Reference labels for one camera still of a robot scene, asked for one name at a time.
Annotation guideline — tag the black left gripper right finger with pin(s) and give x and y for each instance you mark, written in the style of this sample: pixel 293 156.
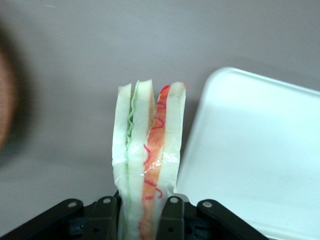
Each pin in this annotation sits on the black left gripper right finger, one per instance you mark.
pixel 175 217

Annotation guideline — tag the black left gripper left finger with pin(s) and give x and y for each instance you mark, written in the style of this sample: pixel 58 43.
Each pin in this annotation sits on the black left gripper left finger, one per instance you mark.
pixel 102 217

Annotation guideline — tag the triangle sandwich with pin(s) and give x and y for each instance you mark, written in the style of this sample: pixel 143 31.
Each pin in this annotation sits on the triangle sandwich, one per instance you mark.
pixel 140 155

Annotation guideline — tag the beige plastic tray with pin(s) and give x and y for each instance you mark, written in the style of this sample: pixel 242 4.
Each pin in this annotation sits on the beige plastic tray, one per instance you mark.
pixel 250 150

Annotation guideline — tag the brown wicker basket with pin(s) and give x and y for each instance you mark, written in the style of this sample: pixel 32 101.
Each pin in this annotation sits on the brown wicker basket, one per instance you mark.
pixel 6 100

